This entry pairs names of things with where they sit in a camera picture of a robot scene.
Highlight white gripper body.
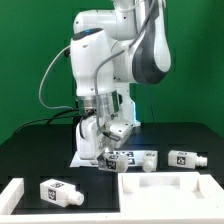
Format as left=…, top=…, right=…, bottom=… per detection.
left=75, top=114, right=133, bottom=161

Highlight white square tabletop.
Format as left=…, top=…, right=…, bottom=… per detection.
left=118, top=172, right=224, bottom=214

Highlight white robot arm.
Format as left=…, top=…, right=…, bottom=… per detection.
left=70, top=0, right=171, bottom=159

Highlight tag sheet white base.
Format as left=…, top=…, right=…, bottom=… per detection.
left=70, top=150, right=145, bottom=167

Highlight white obstacle fence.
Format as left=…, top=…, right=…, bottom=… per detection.
left=0, top=178, right=224, bottom=224

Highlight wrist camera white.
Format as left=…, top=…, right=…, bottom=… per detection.
left=104, top=120, right=133, bottom=141

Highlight black cables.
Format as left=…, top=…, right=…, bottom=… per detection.
left=12, top=107, right=83, bottom=134

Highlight grey cable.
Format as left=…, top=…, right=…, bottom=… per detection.
left=38, top=44, right=81, bottom=110

